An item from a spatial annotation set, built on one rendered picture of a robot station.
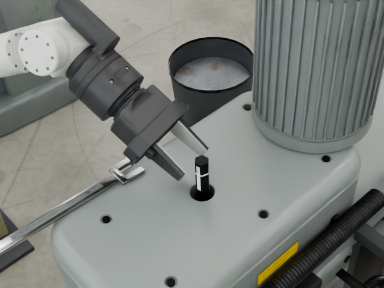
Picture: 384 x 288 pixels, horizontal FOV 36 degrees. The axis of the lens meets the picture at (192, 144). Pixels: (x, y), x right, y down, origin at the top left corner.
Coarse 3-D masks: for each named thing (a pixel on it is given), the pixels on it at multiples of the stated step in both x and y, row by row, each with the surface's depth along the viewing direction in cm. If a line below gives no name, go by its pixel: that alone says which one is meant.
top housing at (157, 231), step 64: (192, 128) 99; (256, 128) 98; (128, 192) 89; (192, 192) 90; (256, 192) 88; (320, 192) 88; (64, 256) 83; (128, 256) 81; (192, 256) 81; (256, 256) 82
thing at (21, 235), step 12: (120, 168) 92; (108, 180) 90; (120, 180) 90; (132, 180) 91; (84, 192) 89; (96, 192) 89; (60, 204) 87; (72, 204) 87; (48, 216) 86; (60, 216) 86; (24, 228) 85; (36, 228) 84; (12, 240) 83; (24, 240) 84; (0, 252) 82
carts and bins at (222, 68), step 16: (192, 48) 336; (208, 48) 339; (224, 48) 337; (240, 48) 331; (176, 64) 332; (192, 64) 338; (208, 64) 337; (224, 64) 336; (240, 64) 336; (176, 80) 308; (192, 80) 328; (208, 80) 327; (224, 80) 326; (240, 80) 326; (176, 96) 322; (192, 96) 309; (208, 96) 305; (224, 96) 306; (192, 112) 318; (208, 112) 314
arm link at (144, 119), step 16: (112, 64) 82; (128, 64) 85; (96, 80) 82; (112, 80) 82; (128, 80) 82; (96, 96) 82; (112, 96) 82; (128, 96) 83; (144, 96) 84; (160, 96) 86; (96, 112) 84; (112, 112) 84; (128, 112) 82; (144, 112) 83; (160, 112) 84; (176, 112) 85; (112, 128) 84; (128, 128) 82; (144, 128) 82; (160, 128) 83; (128, 144) 84; (144, 144) 81
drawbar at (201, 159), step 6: (204, 156) 85; (198, 162) 84; (204, 162) 84; (204, 168) 84; (204, 180) 86; (204, 186) 87; (198, 192) 88; (204, 192) 87; (198, 198) 89; (204, 198) 88
